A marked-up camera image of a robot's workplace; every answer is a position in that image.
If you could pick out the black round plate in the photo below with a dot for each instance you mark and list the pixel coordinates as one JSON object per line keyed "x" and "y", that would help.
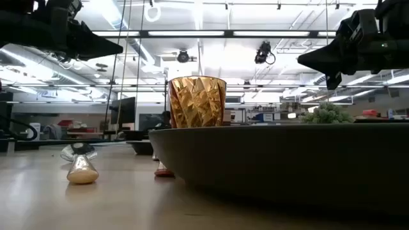
{"x": 271, "y": 159}

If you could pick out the black overhead light bar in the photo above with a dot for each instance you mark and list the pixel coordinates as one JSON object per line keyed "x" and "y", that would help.
{"x": 191, "y": 33}

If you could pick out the green artificial plant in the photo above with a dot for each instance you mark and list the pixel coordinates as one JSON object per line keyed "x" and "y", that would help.
{"x": 326, "y": 113}

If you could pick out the black computer monitor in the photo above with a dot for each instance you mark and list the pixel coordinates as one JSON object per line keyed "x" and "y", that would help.
{"x": 124, "y": 111}

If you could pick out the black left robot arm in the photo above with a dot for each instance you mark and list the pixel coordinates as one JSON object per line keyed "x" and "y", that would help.
{"x": 17, "y": 22}

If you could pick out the white appliance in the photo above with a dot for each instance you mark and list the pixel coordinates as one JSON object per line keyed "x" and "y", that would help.
{"x": 34, "y": 131}

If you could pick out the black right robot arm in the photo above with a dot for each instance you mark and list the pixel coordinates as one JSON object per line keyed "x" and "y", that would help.
{"x": 394, "y": 38}

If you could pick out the amber faceted cup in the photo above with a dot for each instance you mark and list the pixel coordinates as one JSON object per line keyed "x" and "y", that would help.
{"x": 197, "y": 102}

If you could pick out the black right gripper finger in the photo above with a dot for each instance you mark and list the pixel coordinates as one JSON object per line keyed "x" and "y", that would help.
{"x": 329, "y": 57}

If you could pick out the black rectangular tray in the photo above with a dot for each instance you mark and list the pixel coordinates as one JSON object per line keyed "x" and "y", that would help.
{"x": 140, "y": 147}

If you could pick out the small dark monitor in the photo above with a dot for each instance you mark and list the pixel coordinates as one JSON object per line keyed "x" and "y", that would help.
{"x": 150, "y": 122}

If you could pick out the black round ceiling camera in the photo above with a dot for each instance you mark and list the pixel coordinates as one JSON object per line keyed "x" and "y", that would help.
{"x": 183, "y": 56}

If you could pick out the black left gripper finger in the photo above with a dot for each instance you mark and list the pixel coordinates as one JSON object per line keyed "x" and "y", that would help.
{"x": 92, "y": 44}

